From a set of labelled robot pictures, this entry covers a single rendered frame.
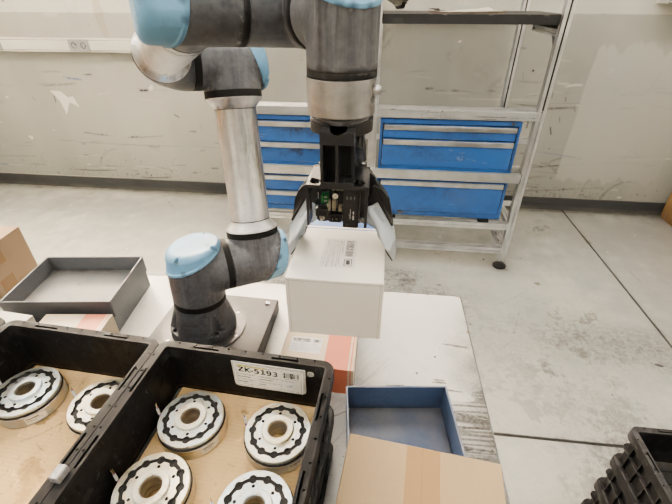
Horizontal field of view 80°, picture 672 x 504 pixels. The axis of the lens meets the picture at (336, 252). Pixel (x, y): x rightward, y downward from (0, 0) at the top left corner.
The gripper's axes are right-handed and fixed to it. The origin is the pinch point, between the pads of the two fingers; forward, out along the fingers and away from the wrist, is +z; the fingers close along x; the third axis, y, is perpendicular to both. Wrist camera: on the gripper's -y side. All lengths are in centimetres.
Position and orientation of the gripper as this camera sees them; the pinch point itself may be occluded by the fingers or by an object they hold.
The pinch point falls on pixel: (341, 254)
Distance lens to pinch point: 57.4
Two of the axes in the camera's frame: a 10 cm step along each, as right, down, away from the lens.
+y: -1.1, 5.5, -8.3
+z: 0.0, 8.4, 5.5
